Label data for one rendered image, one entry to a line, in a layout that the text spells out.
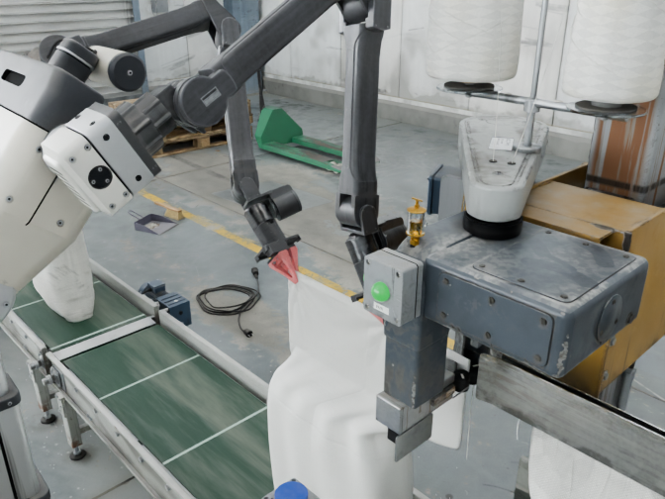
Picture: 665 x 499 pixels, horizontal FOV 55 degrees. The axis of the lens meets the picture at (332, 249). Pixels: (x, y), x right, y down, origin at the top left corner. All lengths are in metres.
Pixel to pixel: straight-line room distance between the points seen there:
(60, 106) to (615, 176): 0.97
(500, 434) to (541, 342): 1.90
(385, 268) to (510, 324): 0.19
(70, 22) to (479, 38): 7.73
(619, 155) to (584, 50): 0.30
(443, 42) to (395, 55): 6.67
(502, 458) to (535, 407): 1.52
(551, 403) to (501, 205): 0.33
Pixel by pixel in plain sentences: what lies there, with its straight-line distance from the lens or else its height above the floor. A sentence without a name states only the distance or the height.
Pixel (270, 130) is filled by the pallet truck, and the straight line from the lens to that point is 6.56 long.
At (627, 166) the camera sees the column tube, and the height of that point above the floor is 1.38.
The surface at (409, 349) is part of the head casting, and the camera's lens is 1.00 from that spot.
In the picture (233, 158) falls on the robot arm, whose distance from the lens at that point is 1.50.
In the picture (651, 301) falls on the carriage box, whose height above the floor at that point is 1.15.
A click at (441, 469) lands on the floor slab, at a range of 2.55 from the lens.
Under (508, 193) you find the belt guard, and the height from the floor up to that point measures 1.41.
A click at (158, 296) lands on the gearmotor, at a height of 0.39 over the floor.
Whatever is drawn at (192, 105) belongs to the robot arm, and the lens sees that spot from 1.02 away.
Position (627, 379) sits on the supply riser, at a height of 0.91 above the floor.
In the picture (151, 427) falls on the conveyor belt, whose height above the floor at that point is 0.38.
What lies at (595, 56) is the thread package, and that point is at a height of 1.59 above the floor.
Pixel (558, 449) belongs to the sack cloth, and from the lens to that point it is 1.15.
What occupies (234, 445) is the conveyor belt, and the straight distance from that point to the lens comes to 2.06.
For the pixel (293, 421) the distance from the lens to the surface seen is 1.55.
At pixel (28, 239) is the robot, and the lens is 1.17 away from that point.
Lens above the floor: 1.72
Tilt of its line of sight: 24 degrees down
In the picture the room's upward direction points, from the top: straight up
